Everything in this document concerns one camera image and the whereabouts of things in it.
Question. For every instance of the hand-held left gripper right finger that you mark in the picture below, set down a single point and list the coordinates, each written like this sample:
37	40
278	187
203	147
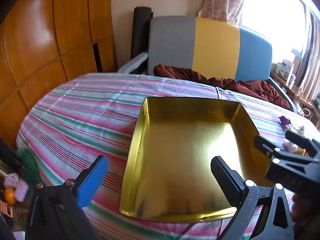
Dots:
226	180

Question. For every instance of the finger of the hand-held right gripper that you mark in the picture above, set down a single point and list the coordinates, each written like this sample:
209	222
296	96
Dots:
302	141
265	145

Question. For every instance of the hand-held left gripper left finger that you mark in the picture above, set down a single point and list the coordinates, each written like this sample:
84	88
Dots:
92	183

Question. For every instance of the white candy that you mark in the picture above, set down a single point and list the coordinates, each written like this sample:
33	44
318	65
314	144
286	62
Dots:
298	129

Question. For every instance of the purple snack packet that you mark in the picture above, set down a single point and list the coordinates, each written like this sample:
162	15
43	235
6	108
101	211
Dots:
285	120

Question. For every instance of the gold tin box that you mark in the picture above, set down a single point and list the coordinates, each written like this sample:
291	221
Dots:
180	155

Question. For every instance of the person's right hand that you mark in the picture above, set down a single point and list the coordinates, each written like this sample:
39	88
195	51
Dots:
305	210

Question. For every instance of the wooden side table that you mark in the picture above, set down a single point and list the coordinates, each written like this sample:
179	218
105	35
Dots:
305	97

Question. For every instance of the dark red blanket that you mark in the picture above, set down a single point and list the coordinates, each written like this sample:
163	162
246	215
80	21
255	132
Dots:
250	87

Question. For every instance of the small pink bottle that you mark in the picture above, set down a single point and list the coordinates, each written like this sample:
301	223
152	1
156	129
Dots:
292	79

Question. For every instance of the white cardboard box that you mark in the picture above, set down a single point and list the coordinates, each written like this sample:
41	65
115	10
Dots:
283	68

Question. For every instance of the striped beige curtain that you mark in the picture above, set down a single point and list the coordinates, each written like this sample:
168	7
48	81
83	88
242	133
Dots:
311	60

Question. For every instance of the orange fruit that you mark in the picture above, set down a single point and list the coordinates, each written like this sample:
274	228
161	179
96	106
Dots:
10	196

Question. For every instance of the grey yellow blue chair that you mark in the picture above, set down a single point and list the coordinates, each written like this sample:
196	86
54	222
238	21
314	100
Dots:
215	45

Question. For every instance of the window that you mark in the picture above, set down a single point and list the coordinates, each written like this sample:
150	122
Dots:
270	17

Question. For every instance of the wooden wardrobe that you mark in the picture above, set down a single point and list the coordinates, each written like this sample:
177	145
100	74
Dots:
37	42

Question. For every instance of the pink patterned curtain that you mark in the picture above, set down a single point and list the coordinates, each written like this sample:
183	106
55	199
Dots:
220	0

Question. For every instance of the black rolled mat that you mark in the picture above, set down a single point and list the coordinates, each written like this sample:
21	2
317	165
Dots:
140	30

